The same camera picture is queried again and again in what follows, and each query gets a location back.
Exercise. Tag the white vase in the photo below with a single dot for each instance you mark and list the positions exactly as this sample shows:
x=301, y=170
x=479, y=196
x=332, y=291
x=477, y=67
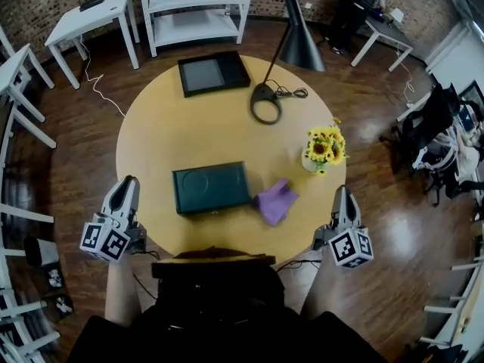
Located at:
x=308, y=163

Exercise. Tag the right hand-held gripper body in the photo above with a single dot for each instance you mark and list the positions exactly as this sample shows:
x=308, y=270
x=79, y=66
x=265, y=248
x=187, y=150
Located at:
x=349, y=246

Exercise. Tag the black bin with paper scraps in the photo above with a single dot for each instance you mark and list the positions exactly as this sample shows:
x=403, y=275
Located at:
x=56, y=278
x=63, y=305

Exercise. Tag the white shelf unit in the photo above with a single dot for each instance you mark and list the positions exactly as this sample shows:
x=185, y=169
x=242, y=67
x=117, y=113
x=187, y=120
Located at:
x=196, y=25

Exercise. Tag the white wooden table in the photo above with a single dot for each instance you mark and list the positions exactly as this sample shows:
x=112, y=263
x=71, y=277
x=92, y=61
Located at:
x=13, y=70

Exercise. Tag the person's right forearm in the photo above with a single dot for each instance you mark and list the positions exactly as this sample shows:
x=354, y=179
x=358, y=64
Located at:
x=321, y=289

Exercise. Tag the white frame rack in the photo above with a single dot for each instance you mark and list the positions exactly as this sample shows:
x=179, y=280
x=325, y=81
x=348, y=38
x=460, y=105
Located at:
x=442, y=309
x=26, y=212

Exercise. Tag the yellow sunflower bouquet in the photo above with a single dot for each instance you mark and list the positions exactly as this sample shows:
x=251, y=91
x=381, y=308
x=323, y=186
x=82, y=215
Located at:
x=321, y=147

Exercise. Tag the person's left forearm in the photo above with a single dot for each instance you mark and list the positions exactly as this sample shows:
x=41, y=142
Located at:
x=123, y=297

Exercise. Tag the black desk lamp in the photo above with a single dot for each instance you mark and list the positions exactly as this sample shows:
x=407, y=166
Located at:
x=302, y=44

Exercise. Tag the white grey-top table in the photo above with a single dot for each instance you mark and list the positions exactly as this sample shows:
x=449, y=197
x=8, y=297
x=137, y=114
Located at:
x=389, y=32

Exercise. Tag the purple cloth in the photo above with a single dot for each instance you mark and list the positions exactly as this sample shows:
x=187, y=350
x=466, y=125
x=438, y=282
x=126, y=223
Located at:
x=276, y=204

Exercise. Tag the black flat box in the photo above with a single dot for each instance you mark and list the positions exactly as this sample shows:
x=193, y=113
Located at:
x=204, y=75

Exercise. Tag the grey trash bin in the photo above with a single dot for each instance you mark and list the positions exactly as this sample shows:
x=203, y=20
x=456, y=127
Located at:
x=41, y=251

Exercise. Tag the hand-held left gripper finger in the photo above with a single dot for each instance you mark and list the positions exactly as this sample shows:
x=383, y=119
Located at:
x=133, y=199
x=113, y=204

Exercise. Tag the dark green box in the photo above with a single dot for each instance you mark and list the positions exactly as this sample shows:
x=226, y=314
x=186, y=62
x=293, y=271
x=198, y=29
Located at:
x=211, y=187

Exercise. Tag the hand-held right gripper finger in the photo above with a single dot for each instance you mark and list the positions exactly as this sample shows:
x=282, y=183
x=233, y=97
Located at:
x=339, y=208
x=351, y=210

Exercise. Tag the black office chair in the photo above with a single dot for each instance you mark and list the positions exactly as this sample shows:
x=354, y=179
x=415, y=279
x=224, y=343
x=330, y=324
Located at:
x=427, y=123

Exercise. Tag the white side table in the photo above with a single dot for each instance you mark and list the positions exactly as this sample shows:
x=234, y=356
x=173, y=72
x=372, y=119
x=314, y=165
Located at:
x=90, y=19

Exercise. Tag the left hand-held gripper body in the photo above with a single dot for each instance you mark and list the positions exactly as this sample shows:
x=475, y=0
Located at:
x=109, y=244

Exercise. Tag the person's black clothing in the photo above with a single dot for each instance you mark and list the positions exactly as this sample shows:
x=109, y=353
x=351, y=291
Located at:
x=227, y=323

